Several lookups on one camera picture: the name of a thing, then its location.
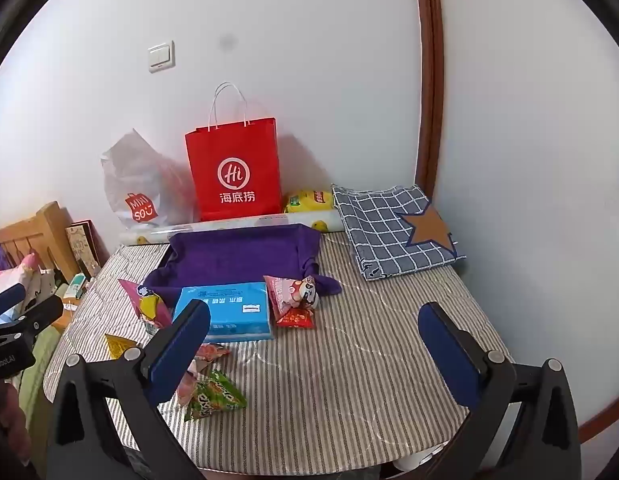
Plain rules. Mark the small red snack packet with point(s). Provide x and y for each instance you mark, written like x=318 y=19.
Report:
x=294 y=319

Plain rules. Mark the blue tissue pack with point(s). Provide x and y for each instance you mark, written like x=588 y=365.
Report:
x=229 y=310

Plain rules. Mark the red paper bag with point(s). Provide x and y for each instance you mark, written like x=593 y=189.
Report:
x=234 y=160

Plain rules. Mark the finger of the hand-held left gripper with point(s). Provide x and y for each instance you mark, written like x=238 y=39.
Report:
x=6 y=296
x=31 y=316

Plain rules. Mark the brown cardboard gift box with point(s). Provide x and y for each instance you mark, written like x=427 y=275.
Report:
x=81 y=247

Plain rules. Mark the pink cartoon snack packet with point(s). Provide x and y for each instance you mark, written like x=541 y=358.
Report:
x=289 y=292

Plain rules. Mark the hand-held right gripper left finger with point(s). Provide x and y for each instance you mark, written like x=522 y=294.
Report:
x=182 y=347

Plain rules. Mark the white patterned paper roll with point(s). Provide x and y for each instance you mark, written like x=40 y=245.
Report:
x=269 y=221

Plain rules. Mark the purple towel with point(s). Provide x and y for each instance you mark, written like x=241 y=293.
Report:
x=229 y=260

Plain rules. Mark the striped quilted table cover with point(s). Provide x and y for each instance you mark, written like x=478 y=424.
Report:
x=339 y=385

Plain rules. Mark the small green and white box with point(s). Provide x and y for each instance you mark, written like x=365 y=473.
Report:
x=76 y=287

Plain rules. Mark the green snack packet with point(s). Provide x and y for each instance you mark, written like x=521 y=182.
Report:
x=217 y=396

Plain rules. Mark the pink plush toy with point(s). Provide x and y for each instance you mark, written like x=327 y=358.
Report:
x=24 y=263

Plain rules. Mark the wooden headboard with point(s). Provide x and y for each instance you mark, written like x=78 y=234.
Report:
x=49 y=230

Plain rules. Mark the green blanket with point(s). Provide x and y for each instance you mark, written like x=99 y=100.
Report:
x=36 y=365

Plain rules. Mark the brown wooden door frame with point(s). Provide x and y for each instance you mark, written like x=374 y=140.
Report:
x=429 y=85

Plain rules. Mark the yellow snack bag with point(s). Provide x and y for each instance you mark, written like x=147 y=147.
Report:
x=307 y=201

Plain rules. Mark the white plastic shopping bag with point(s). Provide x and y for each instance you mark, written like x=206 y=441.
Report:
x=134 y=180

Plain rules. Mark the white light switch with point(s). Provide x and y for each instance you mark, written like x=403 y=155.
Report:
x=162 y=56

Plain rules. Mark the yellow snack packet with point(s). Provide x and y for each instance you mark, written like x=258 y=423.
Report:
x=120 y=346

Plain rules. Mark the pink snack packet red lettering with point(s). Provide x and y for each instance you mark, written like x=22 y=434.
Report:
x=189 y=385

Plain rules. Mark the person's left hand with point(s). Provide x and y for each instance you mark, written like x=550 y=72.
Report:
x=9 y=422

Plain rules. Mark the blue checked cloth with star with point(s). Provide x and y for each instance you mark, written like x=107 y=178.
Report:
x=374 y=230

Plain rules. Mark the pink and white snack packet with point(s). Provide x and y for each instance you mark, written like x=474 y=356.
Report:
x=213 y=351

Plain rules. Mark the magenta snack packet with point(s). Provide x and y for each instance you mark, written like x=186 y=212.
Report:
x=147 y=305

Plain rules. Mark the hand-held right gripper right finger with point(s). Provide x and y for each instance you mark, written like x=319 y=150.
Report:
x=449 y=355

